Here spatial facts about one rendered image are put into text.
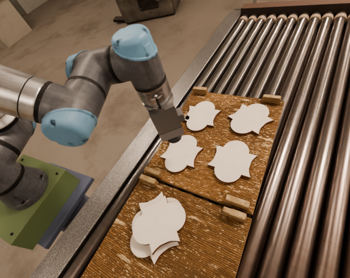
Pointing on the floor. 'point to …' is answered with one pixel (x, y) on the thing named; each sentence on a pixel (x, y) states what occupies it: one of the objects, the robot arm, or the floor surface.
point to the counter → (5, 24)
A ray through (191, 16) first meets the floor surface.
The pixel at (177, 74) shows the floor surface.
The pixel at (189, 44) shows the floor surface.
